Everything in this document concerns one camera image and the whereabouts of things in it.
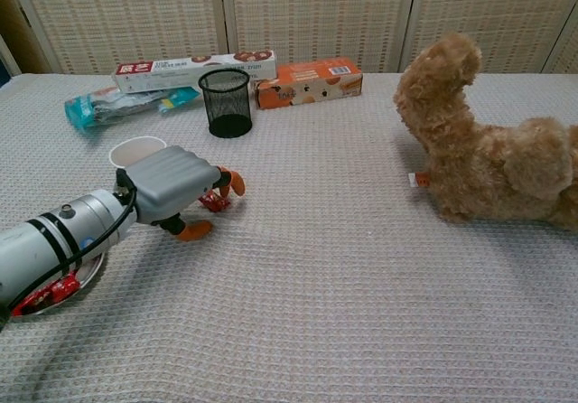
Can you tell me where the round metal plate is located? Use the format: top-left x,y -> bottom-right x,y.
8,248 -> 108,318

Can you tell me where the white woven tablecloth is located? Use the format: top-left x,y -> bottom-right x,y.
0,71 -> 578,403

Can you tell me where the brown plush teddy bear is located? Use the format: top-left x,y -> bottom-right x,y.
393,32 -> 578,232

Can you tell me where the white paper cup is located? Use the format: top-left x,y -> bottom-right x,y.
109,136 -> 167,169

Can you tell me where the teal silver snack bag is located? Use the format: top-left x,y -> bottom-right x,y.
63,85 -> 182,129

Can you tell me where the orange cardboard box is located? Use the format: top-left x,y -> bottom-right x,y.
254,57 -> 364,110

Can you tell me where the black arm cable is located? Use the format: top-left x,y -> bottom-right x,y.
0,170 -> 138,327

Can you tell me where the long white baking paper box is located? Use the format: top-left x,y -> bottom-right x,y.
112,49 -> 277,95

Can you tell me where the woven folding screen panel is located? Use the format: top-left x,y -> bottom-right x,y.
8,0 -> 229,75
219,0 -> 419,74
541,12 -> 578,75
399,0 -> 578,74

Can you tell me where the black mesh pen holder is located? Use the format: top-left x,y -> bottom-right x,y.
198,68 -> 253,139

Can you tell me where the pile of red-wrapped candies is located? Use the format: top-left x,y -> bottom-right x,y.
11,272 -> 82,316

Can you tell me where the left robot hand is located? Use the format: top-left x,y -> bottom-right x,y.
115,145 -> 247,243

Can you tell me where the red candy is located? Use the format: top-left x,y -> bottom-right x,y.
198,191 -> 232,213

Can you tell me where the brown wooden screen panel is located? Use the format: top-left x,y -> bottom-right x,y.
0,0 -> 51,79

